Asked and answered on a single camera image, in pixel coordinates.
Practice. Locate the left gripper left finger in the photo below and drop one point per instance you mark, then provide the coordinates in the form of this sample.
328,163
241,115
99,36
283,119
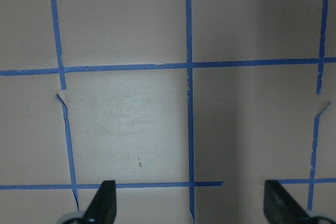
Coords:
102,209

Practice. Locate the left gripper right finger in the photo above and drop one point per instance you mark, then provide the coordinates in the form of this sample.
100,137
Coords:
281,208

